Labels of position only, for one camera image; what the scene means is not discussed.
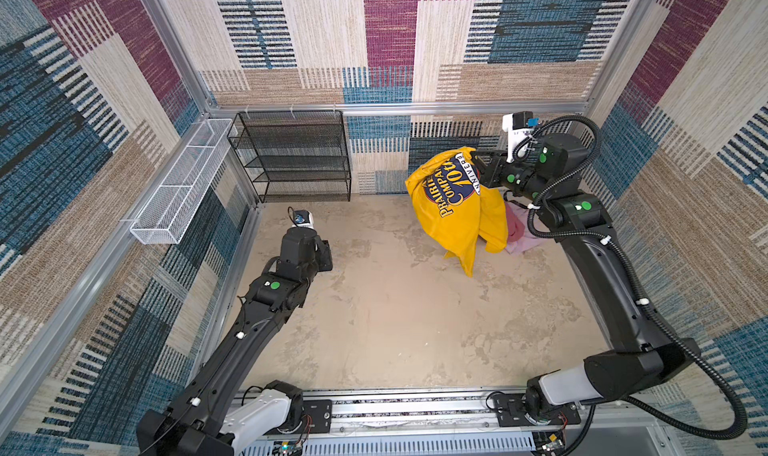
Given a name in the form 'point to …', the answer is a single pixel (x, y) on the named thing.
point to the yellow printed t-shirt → (454, 209)
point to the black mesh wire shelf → (295, 156)
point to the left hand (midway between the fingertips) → (320, 239)
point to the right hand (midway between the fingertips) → (470, 158)
